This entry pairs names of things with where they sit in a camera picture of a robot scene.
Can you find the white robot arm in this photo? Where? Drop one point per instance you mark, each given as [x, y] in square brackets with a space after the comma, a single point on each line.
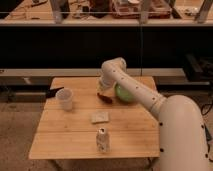
[182, 138]

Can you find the wooden folding table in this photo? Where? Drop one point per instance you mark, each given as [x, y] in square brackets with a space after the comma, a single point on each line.
[133, 132]

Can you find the beige sponge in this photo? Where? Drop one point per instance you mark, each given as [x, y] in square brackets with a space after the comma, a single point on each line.
[99, 117]

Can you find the black power adapter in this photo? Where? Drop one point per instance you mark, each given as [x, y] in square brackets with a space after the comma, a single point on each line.
[208, 135]

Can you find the dark red pepper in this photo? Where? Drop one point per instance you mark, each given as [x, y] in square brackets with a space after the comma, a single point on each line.
[105, 99]

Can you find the clear plastic cup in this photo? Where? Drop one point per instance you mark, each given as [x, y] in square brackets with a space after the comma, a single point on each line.
[65, 98]

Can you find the small clear bottle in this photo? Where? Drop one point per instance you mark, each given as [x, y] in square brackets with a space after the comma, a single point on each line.
[103, 140]

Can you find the green bowl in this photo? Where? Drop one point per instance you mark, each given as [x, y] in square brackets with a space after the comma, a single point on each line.
[122, 94]

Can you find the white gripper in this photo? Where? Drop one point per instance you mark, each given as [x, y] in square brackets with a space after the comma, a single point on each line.
[101, 88]

